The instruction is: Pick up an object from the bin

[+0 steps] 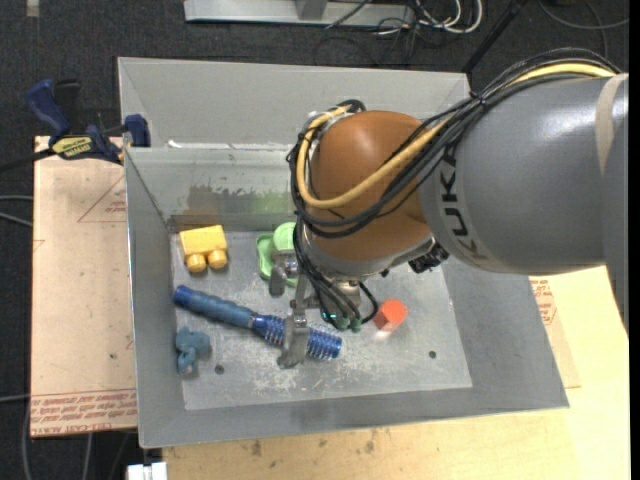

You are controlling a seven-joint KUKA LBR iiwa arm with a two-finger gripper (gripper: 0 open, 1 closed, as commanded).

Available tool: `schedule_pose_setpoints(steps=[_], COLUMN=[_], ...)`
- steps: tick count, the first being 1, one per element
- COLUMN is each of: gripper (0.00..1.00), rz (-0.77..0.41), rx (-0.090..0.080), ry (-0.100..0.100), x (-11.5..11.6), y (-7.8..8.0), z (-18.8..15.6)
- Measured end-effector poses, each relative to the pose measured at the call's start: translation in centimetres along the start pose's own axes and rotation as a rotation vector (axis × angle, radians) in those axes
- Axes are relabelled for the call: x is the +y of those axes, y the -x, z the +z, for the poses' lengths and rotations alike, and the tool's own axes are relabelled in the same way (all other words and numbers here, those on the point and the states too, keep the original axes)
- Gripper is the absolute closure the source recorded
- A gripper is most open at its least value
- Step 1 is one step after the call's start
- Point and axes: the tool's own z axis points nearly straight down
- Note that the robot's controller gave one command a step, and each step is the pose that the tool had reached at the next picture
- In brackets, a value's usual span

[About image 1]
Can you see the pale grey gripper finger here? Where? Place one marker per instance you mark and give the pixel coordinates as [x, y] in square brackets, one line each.
[278, 282]
[294, 345]

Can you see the orange-red block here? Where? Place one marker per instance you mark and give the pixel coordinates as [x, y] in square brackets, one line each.
[390, 314]

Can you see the grey-blue toy figure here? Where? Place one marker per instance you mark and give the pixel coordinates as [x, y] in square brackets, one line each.
[191, 348]

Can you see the yellow toy building block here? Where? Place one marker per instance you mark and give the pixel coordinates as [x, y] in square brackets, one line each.
[202, 248]

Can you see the brown cardboard board, red print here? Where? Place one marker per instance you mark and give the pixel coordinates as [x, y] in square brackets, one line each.
[80, 278]

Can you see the black cylinder on white bracket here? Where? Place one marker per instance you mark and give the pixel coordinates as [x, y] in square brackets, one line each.
[429, 258]

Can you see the grey metal bin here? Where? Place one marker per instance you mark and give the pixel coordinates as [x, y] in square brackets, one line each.
[350, 378]

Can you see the light green plastic toy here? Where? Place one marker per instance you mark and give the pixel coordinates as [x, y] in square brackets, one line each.
[270, 253]

